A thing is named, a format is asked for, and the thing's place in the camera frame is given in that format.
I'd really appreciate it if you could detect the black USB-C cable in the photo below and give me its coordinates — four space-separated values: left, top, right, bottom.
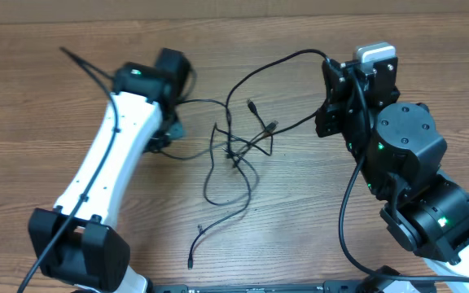
187 49 329 270

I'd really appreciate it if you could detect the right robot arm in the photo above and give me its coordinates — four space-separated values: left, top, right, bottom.
315 56 469 292

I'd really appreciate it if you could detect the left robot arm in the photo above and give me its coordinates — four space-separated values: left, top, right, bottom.
18 48 192 292

